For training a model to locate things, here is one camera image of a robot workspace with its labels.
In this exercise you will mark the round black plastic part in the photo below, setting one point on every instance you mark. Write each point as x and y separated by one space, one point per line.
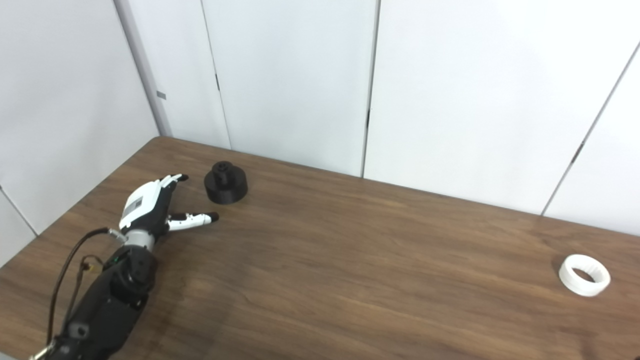
227 192

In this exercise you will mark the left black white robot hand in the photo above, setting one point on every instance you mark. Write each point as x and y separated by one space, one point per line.
145 210

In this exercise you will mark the grey wall corner post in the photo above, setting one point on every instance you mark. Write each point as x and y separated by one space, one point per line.
145 70

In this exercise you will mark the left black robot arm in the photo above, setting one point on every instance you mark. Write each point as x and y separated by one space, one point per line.
110 305

